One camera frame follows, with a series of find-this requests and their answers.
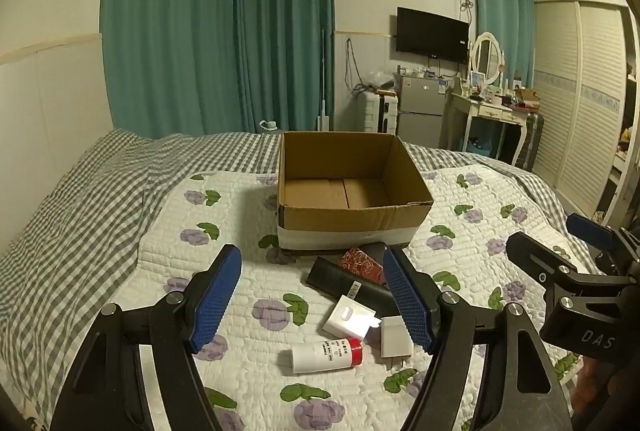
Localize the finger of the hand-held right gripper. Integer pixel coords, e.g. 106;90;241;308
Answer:
506;231;637;312
566;213;640;272

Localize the white louvred wardrobe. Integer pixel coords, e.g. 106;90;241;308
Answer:
530;0;640;218

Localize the narrow green curtain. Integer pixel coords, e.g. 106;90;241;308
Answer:
232;0;336;134

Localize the white upright mop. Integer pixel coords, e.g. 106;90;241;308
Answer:
316;28;332;132

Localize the black wall television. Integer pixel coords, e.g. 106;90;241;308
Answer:
396;7;471;63

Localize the white floral quilt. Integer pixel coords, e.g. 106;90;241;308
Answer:
107;164;601;431

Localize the white dressing table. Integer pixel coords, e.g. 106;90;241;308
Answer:
444;78;532;167

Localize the white plug adapter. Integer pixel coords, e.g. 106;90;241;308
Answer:
380;315;415;367

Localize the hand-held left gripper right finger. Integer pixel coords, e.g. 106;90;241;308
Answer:
382;245;573;431

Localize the red patterned box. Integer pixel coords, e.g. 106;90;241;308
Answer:
338;246;386;287

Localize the white suitcase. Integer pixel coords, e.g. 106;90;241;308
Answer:
362;88;401;134

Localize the dangling wall cable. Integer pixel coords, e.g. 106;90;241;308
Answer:
344;38;367;93

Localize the blue basket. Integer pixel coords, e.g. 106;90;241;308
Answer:
469;135;502;158

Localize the white bottle with red cap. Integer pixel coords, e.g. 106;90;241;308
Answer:
291;337;364;375

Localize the small white box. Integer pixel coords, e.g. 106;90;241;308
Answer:
321;294;382;342

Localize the long black box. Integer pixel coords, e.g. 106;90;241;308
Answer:
306;255;398;319

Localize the wide green curtain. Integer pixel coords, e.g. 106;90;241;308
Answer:
100;0;242;139

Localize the black suitcase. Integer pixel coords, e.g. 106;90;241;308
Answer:
512;111;545;172

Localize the cardboard box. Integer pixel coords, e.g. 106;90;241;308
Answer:
276;131;435;252

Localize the silver small fridge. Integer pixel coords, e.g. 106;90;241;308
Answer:
397;74;451;150

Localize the green curtain beside wardrobe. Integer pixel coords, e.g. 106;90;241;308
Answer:
472;0;536;88

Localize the oval white vanity mirror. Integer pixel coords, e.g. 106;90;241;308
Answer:
470;32;504;87

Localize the grey checkered bedsheet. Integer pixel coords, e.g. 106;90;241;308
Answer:
0;127;576;431

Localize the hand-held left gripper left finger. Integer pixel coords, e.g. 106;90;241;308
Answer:
50;243;243;431

